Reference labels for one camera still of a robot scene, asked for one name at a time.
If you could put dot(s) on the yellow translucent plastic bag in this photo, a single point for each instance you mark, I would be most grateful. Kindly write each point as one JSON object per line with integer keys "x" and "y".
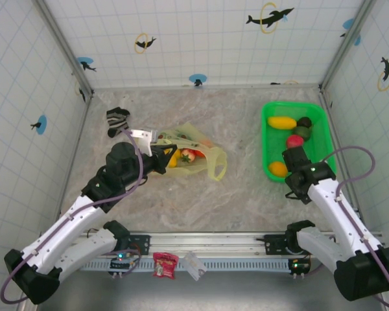
{"x": 214, "y": 155}

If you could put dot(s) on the red snack packet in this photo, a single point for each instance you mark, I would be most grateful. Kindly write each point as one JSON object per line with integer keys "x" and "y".
{"x": 164, "y": 264}

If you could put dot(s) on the yellow fake banana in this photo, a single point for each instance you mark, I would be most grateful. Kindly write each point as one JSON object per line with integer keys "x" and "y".
{"x": 282, "y": 122}

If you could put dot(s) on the red tomato toy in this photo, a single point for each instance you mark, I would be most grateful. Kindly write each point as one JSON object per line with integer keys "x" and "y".
{"x": 187, "y": 156}

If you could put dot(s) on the aluminium corner post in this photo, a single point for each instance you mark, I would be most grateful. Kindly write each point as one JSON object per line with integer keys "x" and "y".
{"x": 343, "y": 48}
{"x": 65, "y": 48}

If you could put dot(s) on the orange fake orange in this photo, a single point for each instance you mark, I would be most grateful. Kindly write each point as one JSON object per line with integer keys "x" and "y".
{"x": 277, "y": 169}

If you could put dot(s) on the clear white plastic packet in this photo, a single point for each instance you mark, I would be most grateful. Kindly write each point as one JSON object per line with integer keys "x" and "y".
{"x": 194, "y": 265}

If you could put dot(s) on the black grey striped sock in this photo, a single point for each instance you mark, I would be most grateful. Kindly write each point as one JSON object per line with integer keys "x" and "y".
{"x": 116, "y": 120}

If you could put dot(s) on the small circuit board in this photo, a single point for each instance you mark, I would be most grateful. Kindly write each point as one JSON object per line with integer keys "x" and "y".
{"x": 299, "y": 266}
{"x": 120, "y": 264}

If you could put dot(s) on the green plastic basket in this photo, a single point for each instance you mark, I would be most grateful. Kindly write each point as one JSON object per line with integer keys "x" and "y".
{"x": 321, "y": 145}

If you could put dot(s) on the pink-red fake apple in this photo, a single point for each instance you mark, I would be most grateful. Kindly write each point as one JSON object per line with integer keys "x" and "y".
{"x": 295, "y": 141}

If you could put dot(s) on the yellow fake lemon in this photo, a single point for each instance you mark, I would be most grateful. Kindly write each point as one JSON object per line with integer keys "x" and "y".
{"x": 174, "y": 160}

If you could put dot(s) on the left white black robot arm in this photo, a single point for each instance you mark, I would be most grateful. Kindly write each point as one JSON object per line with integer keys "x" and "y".
{"x": 61, "y": 233}

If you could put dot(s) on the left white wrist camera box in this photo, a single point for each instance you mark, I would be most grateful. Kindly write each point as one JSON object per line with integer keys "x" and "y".
{"x": 144, "y": 139}

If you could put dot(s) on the dark brown fake fruit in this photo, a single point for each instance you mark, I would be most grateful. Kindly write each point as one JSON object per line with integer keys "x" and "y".
{"x": 304, "y": 122}

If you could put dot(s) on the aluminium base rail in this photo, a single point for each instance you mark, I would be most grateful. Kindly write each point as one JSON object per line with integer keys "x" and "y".
{"x": 197, "y": 241}

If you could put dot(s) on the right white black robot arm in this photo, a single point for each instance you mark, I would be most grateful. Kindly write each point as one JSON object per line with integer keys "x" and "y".
{"x": 330, "y": 207}

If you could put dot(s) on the green fake avocado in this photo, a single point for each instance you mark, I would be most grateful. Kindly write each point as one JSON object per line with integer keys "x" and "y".
{"x": 303, "y": 133}

